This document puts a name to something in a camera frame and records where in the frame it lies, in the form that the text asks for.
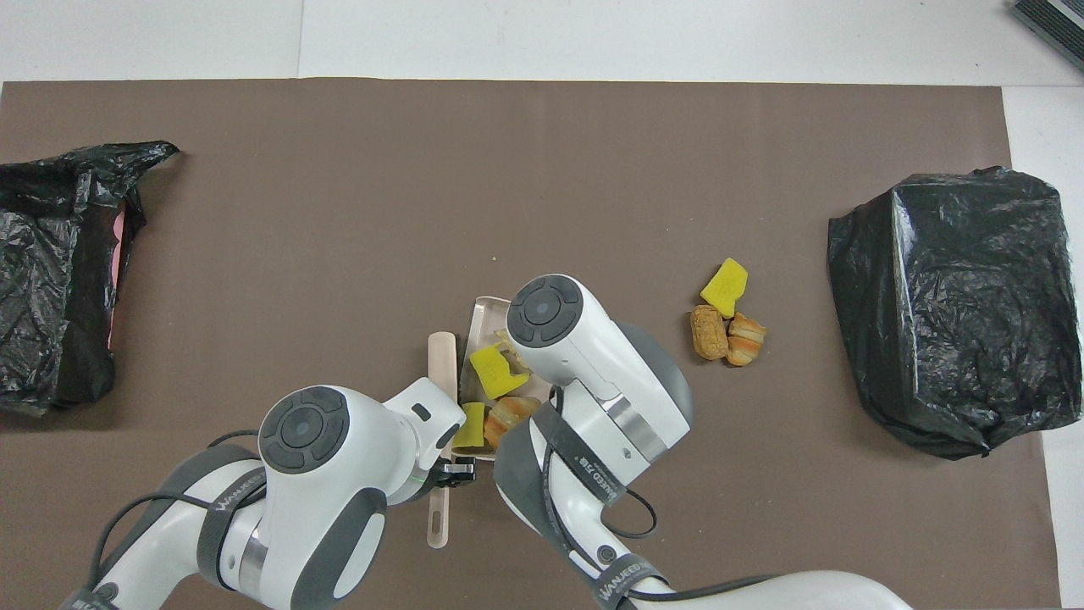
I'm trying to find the orange striped croissant bread piece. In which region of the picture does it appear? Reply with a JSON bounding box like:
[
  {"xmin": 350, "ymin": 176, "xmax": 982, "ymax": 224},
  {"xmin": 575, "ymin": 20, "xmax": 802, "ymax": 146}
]
[{"xmin": 484, "ymin": 396, "xmax": 543, "ymax": 450}]

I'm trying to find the beige brush with black bristles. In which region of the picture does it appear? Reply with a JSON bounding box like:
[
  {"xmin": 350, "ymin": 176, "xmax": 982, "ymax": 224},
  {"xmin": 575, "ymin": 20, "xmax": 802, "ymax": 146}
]
[{"xmin": 426, "ymin": 330, "xmax": 463, "ymax": 550}]

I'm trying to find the yellow notched sponge piece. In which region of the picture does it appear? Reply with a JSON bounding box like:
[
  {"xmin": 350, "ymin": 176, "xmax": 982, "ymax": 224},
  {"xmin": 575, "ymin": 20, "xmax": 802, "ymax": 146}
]
[{"xmin": 470, "ymin": 343, "xmax": 531, "ymax": 400}]

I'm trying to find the beige plastic dustpan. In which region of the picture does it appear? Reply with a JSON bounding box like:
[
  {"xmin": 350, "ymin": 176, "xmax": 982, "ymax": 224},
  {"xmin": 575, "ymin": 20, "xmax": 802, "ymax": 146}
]
[{"xmin": 456, "ymin": 295, "xmax": 556, "ymax": 463}]

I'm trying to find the pink plastic bin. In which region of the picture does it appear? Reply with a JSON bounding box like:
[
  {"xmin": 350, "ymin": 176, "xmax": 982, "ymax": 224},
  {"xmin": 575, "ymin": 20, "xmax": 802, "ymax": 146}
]
[{"xmin": 108, "ymin": 206, "xmax": 130, "ymax": 350}]

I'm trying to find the black plastic trash bag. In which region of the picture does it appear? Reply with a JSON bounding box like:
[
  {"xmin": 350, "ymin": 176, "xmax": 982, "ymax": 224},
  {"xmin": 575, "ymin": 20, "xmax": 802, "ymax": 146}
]
[
  {"xmin": 0, "ymin": 141, "xmax": 180, "ymax": 414},
  {"xmin": 828, "ymin": 167, "xmax": 1083, "ymax": 461}
]

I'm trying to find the brown breaded nugget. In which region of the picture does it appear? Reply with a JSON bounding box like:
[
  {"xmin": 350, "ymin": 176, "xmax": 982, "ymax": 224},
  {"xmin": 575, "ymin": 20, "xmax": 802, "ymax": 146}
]
[{"xmin": 690, "ymin": 305, "xmax": 729, "ymax": 362}]

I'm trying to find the small striped bread roll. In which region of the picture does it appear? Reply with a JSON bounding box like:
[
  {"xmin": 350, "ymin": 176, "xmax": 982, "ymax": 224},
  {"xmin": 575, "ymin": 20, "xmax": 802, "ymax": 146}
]
[{"xmin": 726, "ymin": 312, "xmax": 767, "ymax": 367}]

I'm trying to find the yellow curved sponge piece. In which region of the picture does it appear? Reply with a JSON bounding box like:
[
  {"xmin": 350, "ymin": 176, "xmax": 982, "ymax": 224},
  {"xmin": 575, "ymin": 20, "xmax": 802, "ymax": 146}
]
[{"xmin": 700, "ymin": 258, "xmax": 749, "ymax": 313}]

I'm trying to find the brown table mat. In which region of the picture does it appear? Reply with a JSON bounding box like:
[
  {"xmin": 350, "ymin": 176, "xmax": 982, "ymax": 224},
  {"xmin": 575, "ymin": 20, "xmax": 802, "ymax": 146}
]
[{"xmin": 0, "ymin": 78, "xmax": 1055, "ymax": 610}]

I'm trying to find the dark grey ribbed panel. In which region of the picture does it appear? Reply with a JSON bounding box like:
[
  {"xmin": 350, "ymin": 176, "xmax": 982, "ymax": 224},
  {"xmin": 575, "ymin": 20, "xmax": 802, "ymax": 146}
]
[{"xmin": 1012, "ymin": 0, "xmax": 1084, "ymax": 73}]

